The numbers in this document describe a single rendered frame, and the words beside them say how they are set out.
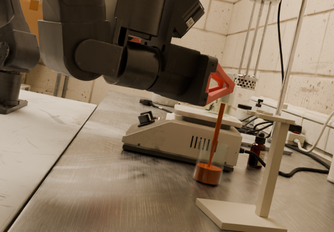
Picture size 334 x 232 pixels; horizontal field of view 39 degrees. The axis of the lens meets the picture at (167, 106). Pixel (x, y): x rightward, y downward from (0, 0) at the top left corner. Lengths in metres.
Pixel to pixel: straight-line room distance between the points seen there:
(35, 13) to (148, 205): 2.51
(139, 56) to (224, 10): 2.81
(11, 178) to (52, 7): 0.19
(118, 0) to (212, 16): 2.80
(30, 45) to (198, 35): 2.37
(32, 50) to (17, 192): 0.56
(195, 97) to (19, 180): 0.24
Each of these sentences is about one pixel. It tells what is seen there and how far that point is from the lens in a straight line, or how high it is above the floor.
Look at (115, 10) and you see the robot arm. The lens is 0.56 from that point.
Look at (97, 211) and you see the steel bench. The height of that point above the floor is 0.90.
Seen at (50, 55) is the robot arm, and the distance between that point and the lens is 0.54.
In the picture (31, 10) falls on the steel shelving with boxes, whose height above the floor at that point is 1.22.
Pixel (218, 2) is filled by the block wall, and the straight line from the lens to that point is 3.36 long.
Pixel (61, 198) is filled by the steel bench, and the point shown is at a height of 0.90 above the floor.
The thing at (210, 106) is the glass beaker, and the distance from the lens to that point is 0.84.
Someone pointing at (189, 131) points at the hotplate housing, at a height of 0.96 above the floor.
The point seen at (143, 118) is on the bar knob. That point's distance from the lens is 0.84.
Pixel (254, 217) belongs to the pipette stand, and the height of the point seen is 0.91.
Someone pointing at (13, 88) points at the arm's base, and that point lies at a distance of 1.04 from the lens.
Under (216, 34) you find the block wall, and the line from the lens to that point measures 3.34.
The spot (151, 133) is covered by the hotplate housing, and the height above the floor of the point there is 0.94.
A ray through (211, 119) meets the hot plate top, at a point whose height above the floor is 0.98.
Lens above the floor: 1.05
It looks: 5 degrees down
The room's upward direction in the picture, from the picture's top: 12 degrees clockwise
